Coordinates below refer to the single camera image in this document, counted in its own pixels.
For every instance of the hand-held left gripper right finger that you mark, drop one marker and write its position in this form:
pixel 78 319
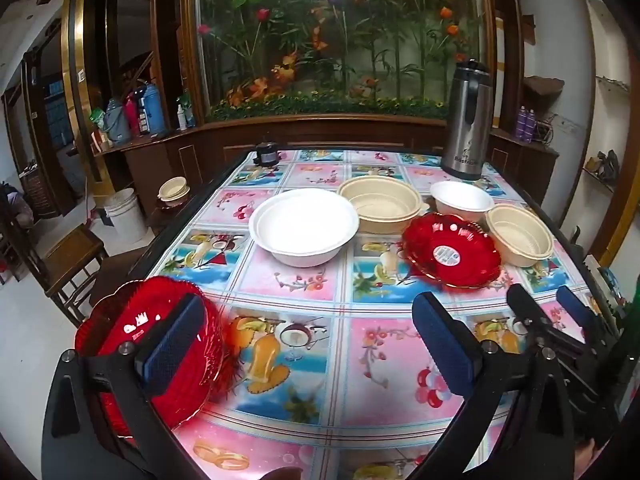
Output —
pixel 445 345

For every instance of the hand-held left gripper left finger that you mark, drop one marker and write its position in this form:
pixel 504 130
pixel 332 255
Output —
pixel 170 347

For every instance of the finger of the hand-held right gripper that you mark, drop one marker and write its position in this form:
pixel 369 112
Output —
pixel 575 305
pixel 527 307

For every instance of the red ribbed plastic plate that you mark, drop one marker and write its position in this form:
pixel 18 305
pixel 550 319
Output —
pixel 125 320

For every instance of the small beige plastic bowl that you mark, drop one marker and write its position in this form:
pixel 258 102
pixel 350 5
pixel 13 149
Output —
pixel 520 235

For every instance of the red plate with round label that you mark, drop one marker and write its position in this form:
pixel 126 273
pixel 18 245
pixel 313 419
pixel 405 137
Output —
pixel 450 250

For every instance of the large white foam bowl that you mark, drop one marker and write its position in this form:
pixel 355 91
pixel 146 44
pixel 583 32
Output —
pixel 302 227

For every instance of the beige bowls on stool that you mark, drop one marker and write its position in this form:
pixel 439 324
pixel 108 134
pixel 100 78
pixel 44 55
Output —
pixel 173 191

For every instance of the small white foam bowl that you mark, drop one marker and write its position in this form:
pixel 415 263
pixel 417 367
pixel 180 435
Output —
pixel 462 197

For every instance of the wooden chair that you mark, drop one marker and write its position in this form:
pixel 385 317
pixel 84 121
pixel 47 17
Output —
pixel 72 260

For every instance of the white plastic bucket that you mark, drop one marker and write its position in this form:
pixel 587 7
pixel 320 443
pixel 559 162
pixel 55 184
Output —
pixel 125 215

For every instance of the large beige plastic bowl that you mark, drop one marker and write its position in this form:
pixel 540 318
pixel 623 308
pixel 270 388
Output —
pixel 380 200

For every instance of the purple bottle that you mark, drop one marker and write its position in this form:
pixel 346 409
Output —
pixel 531 126
pixel 521 125

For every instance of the stainless steel thermos jug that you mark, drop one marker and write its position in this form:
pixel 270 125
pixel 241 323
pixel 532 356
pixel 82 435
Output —
pixel 465 125

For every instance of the small black device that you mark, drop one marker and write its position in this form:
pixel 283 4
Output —
pixel 266 155

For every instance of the white spray bottle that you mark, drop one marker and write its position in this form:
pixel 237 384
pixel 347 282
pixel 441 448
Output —
pixel 181 117

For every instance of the grey-blue thermos flask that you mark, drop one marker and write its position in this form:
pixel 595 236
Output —
pixel 116 122

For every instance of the red thermos flask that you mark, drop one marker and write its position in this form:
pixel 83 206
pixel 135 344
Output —
pixel 132 115

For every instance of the blue thermos flask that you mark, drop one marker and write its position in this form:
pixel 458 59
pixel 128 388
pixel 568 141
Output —
pixel 152 110

